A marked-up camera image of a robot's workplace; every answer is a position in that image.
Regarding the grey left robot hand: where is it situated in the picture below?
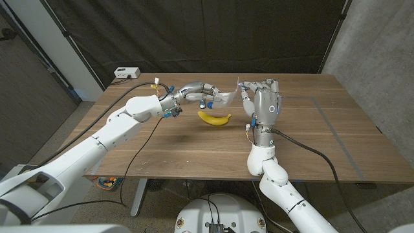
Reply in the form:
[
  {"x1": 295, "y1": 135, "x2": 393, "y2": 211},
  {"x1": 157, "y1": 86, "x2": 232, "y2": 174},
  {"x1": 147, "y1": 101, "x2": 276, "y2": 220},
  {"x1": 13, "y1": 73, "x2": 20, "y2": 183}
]
[{"x1": 168, "y1": 80, "x2": 227, "y2": 109}]

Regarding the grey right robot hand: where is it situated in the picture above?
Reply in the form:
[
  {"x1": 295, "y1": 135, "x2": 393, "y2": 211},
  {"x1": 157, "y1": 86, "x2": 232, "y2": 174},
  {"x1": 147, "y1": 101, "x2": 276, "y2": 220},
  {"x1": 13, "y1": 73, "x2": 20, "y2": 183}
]
[{"x1": 238, "y1": 78, "x2": 282, "y2": 127}]

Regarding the yellow banana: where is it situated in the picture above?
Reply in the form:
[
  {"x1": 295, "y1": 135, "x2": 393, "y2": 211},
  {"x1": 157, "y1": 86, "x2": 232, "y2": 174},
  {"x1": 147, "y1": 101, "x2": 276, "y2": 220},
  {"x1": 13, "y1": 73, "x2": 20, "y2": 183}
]
[{"x1": 197, "y1": 111, "x2": 232, "y2": 126}]

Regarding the white power strip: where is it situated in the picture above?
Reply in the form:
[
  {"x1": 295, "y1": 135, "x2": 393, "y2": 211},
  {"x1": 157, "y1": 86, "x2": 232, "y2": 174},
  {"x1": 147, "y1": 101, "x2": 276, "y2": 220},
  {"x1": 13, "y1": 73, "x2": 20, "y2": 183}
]
[{"x1": 113, "y1": 67, "x2": 141, "y2": 80}]

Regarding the black backdrop stand pole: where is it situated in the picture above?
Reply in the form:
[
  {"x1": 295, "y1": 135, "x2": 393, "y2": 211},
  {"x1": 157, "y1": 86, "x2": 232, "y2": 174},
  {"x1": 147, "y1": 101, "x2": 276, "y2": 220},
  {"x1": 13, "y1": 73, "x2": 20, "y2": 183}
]
[
  {"x1": 39, "y1": 0, "x2": 105, "y2": 89},
  {"x1": 318, "y1": 0, "x2": 353, "y2": 74}
]

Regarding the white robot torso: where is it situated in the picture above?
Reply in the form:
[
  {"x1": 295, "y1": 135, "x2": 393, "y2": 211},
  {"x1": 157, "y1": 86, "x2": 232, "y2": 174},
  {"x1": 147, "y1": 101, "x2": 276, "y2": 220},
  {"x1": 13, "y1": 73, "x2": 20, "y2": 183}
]
[{"x1": 174, "y1": 193, "x2": 268, "y2": 233}]

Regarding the white table leg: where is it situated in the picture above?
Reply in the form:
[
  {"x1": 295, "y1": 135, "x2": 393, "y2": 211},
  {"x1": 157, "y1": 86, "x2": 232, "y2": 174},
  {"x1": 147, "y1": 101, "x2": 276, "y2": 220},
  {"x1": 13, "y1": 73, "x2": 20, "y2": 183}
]
[{"x1": 130, "y1": 178, "x2": 149, "y2": 217}]

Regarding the orange blue floor item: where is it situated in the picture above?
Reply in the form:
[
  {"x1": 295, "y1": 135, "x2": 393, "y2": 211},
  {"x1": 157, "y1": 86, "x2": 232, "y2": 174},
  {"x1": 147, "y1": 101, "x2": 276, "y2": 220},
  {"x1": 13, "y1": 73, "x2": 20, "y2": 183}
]
[{"x1": 96, "y1": 176, "x2": 124, "y2": 192}]

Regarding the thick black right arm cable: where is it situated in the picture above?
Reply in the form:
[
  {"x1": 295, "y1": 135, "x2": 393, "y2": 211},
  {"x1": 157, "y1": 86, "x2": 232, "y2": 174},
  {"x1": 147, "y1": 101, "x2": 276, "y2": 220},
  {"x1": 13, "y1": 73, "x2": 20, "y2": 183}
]
[{"x1": 270, "y1": 128, "x2": 368, "y2": 233}]

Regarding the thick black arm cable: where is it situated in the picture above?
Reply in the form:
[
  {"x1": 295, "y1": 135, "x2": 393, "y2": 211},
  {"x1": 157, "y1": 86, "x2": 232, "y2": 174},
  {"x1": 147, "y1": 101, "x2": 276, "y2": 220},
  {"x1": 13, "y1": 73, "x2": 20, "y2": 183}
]
[
  {"x1": 270, "y1": 128, "x2": 368, "y2": 233},
  {"x1": 32, "y1": 81, "x2": 171, "y2": 169}
]

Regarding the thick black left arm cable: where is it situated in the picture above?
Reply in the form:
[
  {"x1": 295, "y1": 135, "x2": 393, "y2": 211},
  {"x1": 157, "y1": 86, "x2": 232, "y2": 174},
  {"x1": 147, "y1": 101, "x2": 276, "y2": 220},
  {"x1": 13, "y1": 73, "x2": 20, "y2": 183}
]
[{"x1": 32, "y1": 81, "x2": 171, "y2": 169}]

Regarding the thin black left arm wire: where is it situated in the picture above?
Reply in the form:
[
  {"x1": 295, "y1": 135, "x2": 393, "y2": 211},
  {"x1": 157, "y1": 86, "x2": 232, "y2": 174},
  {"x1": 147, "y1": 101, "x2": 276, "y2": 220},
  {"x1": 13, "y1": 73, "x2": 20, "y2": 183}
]
[{"x1": 30, "y1": 116, "x2": 164, "y2": 223}]

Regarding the black wall hook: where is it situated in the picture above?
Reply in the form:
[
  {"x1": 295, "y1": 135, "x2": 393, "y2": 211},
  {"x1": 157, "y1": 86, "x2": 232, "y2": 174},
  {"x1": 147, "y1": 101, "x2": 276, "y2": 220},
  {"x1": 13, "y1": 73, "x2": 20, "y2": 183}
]
[{"x1": 0, "y1": 28, "x2": 17, "y2": 42}]

